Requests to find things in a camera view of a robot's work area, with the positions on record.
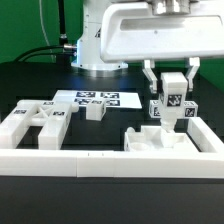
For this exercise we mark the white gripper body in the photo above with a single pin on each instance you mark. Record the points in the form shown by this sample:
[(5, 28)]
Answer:
[(132, 32)]

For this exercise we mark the white chair seat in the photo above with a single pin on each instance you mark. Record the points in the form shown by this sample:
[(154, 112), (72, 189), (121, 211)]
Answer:
[(155, 138)]

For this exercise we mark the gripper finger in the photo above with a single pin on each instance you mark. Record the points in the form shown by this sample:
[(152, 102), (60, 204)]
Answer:
[(148, 66), (192, 65)]

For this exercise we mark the flat white tag plate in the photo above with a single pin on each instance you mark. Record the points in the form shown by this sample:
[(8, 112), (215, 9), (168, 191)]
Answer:
[(113, 99)]

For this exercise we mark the white chair back frame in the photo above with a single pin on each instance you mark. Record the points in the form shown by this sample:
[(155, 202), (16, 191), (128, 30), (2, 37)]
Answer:
[(53, 118)]

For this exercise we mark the white tagged nut cube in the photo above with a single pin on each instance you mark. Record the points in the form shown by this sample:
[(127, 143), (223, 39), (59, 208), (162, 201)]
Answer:
[(190, 109), (153, 109)]

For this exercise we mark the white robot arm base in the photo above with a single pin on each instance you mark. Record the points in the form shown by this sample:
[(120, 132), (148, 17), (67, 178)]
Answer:
[(88, 45)]

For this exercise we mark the white U-shaped obstacle frame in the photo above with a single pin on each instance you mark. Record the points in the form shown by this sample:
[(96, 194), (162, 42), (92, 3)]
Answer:
[(28, 160)]

